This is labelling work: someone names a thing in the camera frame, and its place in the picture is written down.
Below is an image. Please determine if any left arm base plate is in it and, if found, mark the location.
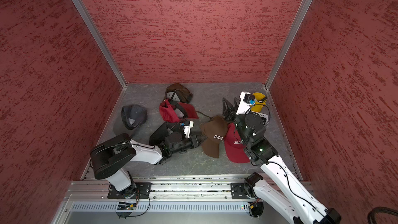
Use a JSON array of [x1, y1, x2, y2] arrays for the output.
[[107, 183, 152, 200]]

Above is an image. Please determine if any corner aluminium profile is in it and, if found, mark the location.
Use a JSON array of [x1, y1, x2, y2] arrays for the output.
[[265, 0, 313, 91], [72, 0, 127, 89]]

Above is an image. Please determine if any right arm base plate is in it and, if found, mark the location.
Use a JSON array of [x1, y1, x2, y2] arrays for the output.
[[230, 183, 257, 200]]

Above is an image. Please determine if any red cap with white logo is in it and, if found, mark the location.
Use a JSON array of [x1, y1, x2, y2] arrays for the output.
[[224, 123, 250, 163]]

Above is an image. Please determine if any dark brown cap back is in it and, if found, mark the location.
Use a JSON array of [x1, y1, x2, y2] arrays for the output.
[[165, 83, 193, 103]]

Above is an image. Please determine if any dark grey cap left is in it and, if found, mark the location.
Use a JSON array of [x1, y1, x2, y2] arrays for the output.
[[113, 104, 148, 136]]

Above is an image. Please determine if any left corner aluminium profile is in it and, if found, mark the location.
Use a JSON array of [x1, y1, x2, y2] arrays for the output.
[[72, 0, 127, 89]]

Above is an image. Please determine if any black cap front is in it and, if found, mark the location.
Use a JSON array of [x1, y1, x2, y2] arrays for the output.
[[149, 122, 185, 146]]

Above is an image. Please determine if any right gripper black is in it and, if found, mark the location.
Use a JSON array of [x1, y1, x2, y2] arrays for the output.
[[222, 97, 252, 143]]

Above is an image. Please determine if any right corner aluminium profile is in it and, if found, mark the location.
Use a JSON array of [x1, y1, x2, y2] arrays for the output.
[[265, 0, 313, 91]]

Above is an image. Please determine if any yellow plastic bucket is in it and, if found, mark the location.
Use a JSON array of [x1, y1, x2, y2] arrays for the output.
[[251, 92, 267, 113]]

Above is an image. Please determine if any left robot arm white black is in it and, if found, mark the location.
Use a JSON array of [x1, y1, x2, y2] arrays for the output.
[[90, 132, 204, 192]]

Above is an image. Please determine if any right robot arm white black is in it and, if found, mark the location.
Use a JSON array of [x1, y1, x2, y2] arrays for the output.
[[222, 92, 342, 224]]

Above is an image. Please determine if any aluminium rail frame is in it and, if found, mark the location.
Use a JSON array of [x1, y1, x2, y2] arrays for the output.
[[51, 174, 327, 224]]

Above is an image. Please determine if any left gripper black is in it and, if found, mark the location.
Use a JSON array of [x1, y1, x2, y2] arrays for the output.
[[170, 134, 208, 156]]

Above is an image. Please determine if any black cable bundle floor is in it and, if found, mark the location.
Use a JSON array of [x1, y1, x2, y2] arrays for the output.
[[366, 206, 398, 224]]

